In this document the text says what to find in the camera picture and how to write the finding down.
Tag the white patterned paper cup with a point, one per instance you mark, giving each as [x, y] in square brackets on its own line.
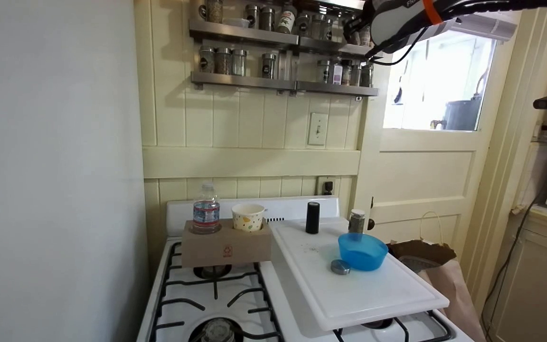
[247, 219]

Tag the brown cardboard box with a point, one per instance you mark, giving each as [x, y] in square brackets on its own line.
[223, 247]

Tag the white cutting board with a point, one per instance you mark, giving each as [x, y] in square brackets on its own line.
[361, 291]

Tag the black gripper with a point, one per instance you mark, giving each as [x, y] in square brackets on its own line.
[358, 29]

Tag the glass jar with lid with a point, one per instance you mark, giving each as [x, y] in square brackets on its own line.
[206, 211]

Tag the steel wall spice rack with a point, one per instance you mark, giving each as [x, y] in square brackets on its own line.
[242, 80]

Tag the white gas stove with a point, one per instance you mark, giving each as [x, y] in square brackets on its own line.
[223, 297]

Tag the black-capped labelled spice jar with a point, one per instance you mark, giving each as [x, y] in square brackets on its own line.
[339, 72]

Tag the black spice bottle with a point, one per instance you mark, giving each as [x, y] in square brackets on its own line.
[312, 219]

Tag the black plug in outlet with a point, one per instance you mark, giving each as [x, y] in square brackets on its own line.
[327, 186]

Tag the dark door knob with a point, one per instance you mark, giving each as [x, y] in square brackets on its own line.
[371, 222]

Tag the blue plastic bowl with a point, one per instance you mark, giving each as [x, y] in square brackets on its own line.
[361, 253]

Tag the black stove grate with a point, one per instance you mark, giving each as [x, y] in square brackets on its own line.
[380, 325]
[217, 295]

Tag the white-capped brown spice bottle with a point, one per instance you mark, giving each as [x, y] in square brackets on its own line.
[358, 222]

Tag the white refrigerator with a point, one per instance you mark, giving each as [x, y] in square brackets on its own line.
[52, 171]

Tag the grey mug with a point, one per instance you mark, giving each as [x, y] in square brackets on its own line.
[211, 10]

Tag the small grey round lid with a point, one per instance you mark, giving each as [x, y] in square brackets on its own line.
[341, 266]

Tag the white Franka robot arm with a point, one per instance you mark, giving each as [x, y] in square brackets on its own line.
[399, 19]

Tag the brown paper bag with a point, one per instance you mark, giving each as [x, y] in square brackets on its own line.
[447, 278]

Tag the cream light switch plate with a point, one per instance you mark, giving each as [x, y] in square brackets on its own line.
[318, 129]

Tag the cream cabinet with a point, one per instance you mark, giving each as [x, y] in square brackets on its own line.
[540, 285]

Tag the dark bottle white label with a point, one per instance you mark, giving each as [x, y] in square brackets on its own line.
[287, 19]

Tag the glass spice jar steel lid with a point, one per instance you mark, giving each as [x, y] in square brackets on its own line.
[251, 15]
[356, 72]
[367, 74]
[266, 17]
[306, 23]
[322, 23]
[206, 59]
[223, 59]
[240, 61]
[268, 65]

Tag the white-labelled spice jar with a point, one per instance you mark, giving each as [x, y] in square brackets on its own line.
[325, 70]

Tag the white window blind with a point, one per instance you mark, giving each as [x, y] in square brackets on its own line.
[489, 27]

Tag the grey bucket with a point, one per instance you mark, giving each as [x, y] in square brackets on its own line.
[462, 114]

